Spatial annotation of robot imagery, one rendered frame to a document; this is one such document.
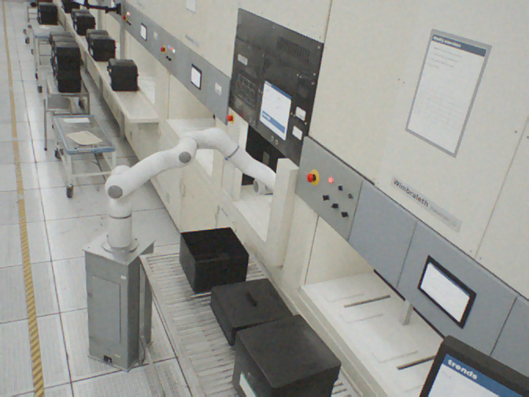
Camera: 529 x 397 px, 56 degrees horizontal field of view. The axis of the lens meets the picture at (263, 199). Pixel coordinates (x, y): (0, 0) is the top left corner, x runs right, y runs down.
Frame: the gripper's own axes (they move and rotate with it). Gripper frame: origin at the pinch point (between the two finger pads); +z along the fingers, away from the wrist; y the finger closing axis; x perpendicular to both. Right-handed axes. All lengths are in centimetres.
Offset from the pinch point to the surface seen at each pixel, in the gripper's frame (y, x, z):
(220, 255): -3, -42, -45
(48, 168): -295, -119, -111
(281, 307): 54, -33, -40
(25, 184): -263, -119, -133
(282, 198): 24.0, 5.8, -29.5
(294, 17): 0, 82, -24
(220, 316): 46, -38, -65
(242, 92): -43, 35, -24
